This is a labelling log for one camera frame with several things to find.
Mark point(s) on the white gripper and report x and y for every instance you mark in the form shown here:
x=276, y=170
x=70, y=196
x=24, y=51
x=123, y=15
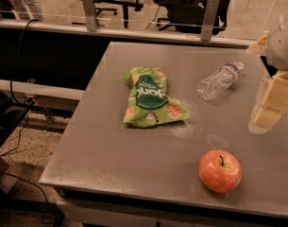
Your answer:
x=283, y=47

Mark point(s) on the green rice chip bag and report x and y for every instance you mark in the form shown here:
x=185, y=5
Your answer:
x=149, y=104

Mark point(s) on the red apple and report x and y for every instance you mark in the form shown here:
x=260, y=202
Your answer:
x=220, y=171

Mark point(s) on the clear plastic water bottle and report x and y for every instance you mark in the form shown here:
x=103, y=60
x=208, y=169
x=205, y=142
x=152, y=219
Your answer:
x=220, y=80

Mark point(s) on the dark office chair right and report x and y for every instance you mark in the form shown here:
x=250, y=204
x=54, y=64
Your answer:
x=187, y=15

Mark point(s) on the person legs in grey trousers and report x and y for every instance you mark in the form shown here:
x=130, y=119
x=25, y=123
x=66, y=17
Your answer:
x=22, y=9

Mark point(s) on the black side cart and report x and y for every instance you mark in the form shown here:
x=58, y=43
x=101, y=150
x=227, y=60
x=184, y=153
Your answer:
x=11, y=116

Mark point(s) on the right metal barrier post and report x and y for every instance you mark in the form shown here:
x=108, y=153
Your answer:
x=209, y=19

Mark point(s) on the metal barrier post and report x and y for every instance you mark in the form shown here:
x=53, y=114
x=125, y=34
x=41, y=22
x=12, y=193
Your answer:
x=209, y=19
x=90, y=15

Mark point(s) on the left metal barrier post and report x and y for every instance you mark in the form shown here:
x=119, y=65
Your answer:
x=90, y=15

